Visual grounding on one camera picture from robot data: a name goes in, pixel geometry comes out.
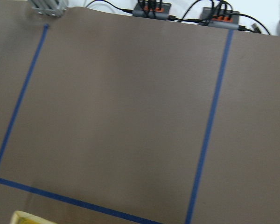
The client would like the yellow wicker basket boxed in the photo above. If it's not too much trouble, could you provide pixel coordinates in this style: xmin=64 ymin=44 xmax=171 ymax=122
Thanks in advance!
xmin=10 ymin=210 xmax=55 ymax=224

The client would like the brown paper table mat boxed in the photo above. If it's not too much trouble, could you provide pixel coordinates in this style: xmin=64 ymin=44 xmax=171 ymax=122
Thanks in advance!
xmin=0 ymin=0 xmax=280 ymax=224

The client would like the black usb hub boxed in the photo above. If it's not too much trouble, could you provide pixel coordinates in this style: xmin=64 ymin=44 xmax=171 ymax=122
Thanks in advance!
xmin=132 ymin=0 xmax=172 ymax=21
xmin=198 ymin=0 xmax=239 ymax=30

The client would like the aluminium frame post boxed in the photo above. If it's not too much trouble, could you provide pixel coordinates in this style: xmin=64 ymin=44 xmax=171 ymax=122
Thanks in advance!
xmin=28 ymin=0 xmax=69 ymax=17

